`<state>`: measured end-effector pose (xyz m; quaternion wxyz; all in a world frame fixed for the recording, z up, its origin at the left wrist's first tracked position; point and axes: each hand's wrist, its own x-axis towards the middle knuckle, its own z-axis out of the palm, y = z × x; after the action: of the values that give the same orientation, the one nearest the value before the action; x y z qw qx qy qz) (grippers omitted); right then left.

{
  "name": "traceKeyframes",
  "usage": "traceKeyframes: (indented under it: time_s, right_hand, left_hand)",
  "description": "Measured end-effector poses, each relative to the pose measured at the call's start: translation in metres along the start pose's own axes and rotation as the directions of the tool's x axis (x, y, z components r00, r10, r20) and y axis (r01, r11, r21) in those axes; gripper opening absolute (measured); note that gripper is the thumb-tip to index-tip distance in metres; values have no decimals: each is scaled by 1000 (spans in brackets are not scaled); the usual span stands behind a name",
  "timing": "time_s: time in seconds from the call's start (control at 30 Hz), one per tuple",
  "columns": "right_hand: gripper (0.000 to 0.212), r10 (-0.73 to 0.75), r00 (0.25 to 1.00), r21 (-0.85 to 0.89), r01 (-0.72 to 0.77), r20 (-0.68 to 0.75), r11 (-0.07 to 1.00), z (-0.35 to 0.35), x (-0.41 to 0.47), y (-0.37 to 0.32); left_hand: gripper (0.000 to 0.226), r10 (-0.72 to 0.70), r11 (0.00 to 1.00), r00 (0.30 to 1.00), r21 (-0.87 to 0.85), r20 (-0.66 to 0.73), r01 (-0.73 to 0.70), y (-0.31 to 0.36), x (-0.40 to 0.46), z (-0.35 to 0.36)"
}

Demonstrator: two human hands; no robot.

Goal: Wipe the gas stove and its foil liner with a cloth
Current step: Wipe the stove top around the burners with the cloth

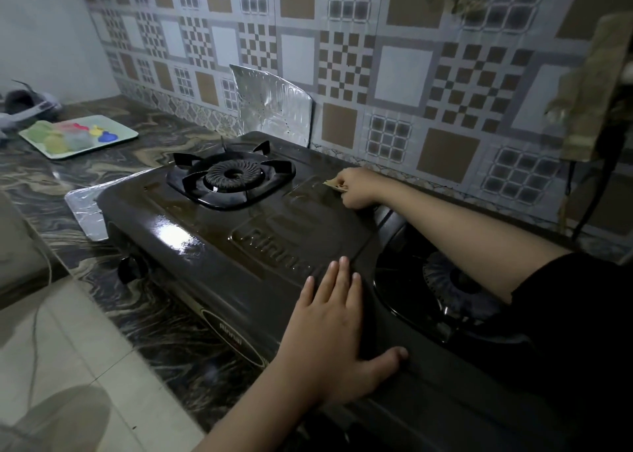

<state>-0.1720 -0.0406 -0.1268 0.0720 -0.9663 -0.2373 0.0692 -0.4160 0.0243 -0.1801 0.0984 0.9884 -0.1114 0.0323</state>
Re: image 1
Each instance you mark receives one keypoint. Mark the person's left hand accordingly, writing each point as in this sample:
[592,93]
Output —
[324,348]

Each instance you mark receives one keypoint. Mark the person's right hand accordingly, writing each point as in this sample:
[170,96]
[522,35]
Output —
[366,187]

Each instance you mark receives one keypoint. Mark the person's right fingers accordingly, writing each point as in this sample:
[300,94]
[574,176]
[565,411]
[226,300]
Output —
[347,192]

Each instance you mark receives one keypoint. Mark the person's left thumb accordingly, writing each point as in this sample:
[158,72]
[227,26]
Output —
[388,360]

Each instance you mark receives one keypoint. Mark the person's left middle finger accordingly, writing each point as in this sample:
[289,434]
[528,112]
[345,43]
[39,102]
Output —
[342,281]

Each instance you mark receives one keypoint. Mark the person's left little finger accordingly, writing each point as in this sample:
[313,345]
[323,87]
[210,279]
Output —
[306,293]

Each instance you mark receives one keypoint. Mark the small beige scrub pad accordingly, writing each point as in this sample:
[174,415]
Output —
[334,184]

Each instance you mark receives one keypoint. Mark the person's left forearm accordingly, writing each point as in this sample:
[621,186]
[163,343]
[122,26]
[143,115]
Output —
[267,412]

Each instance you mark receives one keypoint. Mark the person's right forearm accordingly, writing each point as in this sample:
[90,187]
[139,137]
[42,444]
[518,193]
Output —
[470,239]

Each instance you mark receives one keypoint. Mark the dark brown gas stove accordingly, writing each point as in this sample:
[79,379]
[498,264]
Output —
[237,249]

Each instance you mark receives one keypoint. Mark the round black burner head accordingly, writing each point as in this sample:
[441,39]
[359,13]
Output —
[232,174]
[450,281]

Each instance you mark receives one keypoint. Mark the upright aluminium foil sheet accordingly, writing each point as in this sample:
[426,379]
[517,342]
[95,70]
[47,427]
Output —
[272,103]

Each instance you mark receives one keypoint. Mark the black stove knob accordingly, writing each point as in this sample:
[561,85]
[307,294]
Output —
[131,269]

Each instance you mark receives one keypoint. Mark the person's black sleeve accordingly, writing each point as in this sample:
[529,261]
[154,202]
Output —
[578,348]

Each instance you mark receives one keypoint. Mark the white rectangular tray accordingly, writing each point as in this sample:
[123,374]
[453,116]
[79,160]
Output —
[121,131]

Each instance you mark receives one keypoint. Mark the flat aluminium foil sheet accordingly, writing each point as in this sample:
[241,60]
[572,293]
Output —
[86,209]

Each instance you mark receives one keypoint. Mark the hanging olive cloth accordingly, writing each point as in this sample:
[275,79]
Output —
[593,85]

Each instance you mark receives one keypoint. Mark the pile of colourful plastic pieces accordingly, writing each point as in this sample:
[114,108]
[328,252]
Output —
[64,137]

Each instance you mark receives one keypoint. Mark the grey plastic appliance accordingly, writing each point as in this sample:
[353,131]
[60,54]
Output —
[24,105]

